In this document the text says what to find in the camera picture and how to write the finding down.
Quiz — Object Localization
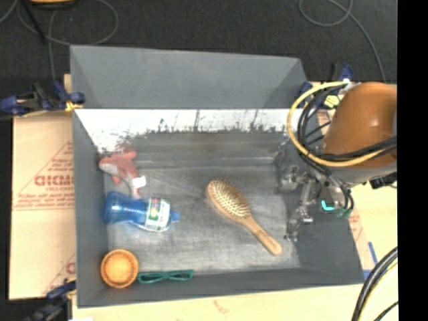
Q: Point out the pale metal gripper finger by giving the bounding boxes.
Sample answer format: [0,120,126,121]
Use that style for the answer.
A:
[273,141,301,194]
[283,207,314,243]

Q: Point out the wooden hairbrush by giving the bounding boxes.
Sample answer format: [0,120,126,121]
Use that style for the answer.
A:
[205,178,284,257]

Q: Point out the grey metal bin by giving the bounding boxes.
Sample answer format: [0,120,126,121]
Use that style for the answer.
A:
[69,45,366,308]

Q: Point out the green glasses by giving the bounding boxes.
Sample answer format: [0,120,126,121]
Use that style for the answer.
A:
[136,269,195,285]

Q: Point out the blue plastic bottle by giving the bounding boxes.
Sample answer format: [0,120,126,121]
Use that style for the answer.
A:
[102,191,182,233]

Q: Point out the pink toy shark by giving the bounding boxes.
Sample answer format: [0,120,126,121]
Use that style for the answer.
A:
[98,149,148,200]

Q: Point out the orange wooden bowl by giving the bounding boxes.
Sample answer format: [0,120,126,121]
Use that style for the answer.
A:
[100,249,140,290]

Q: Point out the brown cardboard board red print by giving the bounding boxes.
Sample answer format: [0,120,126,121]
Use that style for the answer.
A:
[8,109,376,301]

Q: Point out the black cylinder on white bracket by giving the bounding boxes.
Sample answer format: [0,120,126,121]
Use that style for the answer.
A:
[369,173,398,190]

